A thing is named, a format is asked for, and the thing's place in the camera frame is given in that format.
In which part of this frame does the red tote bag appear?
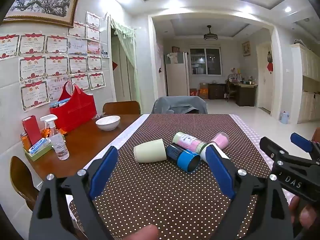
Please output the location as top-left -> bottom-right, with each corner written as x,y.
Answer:
49,81 -> 98,134

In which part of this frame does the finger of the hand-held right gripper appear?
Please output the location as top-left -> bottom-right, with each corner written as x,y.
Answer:
290,132 -> 320,164
259,137 -> 297,167

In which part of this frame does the person's left hand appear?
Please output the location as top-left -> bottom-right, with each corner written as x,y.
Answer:
109,224 -> 159,240

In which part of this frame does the pink bottle green cap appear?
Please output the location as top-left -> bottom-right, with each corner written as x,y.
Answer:
172,131 -> 208,154

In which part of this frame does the pink cup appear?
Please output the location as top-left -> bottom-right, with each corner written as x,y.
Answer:
209,132 -> 230,148

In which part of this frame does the blue and white box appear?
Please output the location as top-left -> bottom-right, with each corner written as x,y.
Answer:
28,138 -> 52,154

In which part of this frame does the white cup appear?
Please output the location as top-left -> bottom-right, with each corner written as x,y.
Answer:
200,142 -> 231,166

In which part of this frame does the orange bottle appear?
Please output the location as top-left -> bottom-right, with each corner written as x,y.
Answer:
20,132 -> 32,151

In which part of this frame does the green tray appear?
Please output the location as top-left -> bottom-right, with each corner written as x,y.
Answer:
22,140 -> 53,161

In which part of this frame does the white dotted tablecloth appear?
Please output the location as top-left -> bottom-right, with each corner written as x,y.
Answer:
82,114 -> 274,170

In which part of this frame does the window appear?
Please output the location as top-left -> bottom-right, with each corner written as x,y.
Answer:
190,46 -> 222,75

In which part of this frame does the framed blossom painting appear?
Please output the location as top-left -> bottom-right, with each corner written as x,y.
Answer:
2,0 -> 82,28

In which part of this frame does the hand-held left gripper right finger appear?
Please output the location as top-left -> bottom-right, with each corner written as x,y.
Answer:
205,144 -> 294,240

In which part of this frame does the green curtain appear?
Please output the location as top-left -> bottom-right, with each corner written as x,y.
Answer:
110,17 -> 139,103

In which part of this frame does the wooden chair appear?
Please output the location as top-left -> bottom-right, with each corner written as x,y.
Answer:
10,155 -> 41,211
102,101 -> 141,116

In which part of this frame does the blue cup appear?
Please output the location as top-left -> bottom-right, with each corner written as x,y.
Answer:
165,142 -> 201,174

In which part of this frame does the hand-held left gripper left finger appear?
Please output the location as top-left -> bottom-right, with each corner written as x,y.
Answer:
29,146 -> 119,240

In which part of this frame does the brown dotted tablecloth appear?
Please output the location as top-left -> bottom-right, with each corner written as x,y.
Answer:
69,114 -> 283,240

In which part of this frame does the framed wall picture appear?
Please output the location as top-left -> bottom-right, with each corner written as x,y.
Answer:
241,41 -> 251,57

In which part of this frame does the person's right hand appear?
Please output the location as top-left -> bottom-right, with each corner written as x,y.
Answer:
288,194 -> 320,232

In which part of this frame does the red box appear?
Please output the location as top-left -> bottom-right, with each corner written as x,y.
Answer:
22,115 -> 43,146

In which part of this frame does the white bowl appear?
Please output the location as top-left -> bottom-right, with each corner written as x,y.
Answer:
95,115 -> 121,131

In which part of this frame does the dark wooden desk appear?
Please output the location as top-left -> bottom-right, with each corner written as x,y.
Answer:
226,79 -> 258,107

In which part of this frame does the white wall cabinet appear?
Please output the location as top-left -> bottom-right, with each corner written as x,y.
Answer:
289,43 -> 320,125

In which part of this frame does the white door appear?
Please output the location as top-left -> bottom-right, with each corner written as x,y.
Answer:
257,43 -> 273,113

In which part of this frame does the ceiling fan lamp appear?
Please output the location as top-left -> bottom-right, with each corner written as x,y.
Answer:
203,25 -> 218,41

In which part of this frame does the clear spray bottle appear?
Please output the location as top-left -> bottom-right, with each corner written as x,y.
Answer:
40,114 -> 70,161

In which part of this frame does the grey jacket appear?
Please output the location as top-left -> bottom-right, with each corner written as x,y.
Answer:
151,96 -> 208,115

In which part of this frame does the group of wall certificates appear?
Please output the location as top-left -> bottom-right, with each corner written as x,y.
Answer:
0,11 -> 107,112

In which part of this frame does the orange cardboard box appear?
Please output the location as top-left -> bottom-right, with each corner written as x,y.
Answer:
199,82 -> 209,99

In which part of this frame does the white refrigerator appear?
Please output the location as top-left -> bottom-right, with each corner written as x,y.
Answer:
164,51 -> 190,97

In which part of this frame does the dark low cabinet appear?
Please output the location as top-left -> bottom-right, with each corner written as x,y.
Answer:
208,83 -> 229,100

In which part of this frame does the cream cup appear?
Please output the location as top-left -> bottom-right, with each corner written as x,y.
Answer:
133,139 -> 167,164

